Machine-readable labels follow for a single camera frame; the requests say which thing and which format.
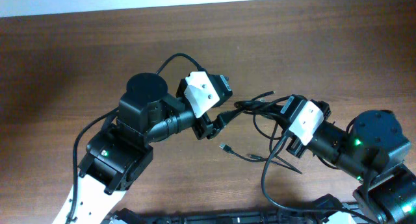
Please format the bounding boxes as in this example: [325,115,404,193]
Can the thick black USB cable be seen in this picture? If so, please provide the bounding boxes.
[219,90,308,175]

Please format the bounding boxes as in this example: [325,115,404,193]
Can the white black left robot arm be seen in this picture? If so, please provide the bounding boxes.
[54,71,233,223]

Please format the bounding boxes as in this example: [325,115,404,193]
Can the left camera black cable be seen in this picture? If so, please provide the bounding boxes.
[64,53,207,224]

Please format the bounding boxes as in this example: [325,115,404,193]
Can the camera black cable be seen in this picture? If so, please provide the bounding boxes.
[64,53,207,224]
[261,129,368,224]

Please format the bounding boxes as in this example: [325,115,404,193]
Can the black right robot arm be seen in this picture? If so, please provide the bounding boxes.
[278,95,415,223]

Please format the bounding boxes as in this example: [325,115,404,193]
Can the right camera black cable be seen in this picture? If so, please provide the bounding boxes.
[261,129,368,224]

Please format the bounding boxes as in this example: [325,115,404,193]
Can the thin black micro USB cable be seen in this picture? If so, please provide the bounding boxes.
[250,90,276,103]

